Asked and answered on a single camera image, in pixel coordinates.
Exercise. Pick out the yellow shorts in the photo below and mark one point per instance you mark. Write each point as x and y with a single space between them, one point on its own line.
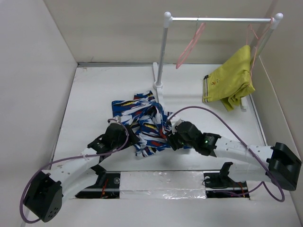
230 82

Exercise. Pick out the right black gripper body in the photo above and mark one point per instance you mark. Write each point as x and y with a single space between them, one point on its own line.
180 142

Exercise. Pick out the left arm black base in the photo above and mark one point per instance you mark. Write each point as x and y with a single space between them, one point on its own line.
107 186

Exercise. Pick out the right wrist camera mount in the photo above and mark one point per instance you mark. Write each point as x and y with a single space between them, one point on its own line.
174 122

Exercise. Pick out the white clothes rack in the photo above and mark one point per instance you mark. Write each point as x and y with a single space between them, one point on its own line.
168 19

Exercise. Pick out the silver foil tape strip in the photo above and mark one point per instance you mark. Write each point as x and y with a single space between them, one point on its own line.
171 185

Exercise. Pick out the pink hanger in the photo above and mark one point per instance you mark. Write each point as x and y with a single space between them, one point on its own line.
182 58
259 40

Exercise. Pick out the pink hanger left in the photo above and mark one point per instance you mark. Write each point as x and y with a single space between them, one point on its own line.
182 58

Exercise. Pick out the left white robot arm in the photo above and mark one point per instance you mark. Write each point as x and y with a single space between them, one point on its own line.
47 190

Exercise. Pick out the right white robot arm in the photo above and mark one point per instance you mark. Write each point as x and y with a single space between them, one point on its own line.
276 164

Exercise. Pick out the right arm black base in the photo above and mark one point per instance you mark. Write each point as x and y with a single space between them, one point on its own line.
219 185

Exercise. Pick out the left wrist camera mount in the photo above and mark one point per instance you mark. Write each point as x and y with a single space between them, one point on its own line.
116 119

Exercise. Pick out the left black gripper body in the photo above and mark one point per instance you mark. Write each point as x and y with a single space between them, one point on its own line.
121 141

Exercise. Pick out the pink hanger right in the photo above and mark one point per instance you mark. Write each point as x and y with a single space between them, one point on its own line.
259 40

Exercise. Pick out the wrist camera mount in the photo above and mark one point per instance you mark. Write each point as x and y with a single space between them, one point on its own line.
174 122
116 119

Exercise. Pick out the blue white patterned trousers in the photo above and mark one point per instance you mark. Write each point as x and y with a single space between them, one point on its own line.
148 121

